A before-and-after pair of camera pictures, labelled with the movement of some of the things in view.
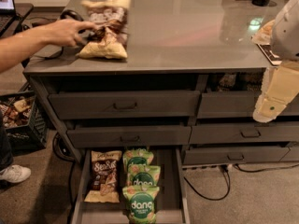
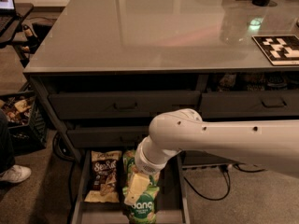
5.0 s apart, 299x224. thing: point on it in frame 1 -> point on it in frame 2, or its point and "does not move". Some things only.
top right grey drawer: (236, 105) does not move
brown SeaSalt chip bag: (104, 182) does not move
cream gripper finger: (266, 111) -> (137, 185)
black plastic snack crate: (21, 116) does not move
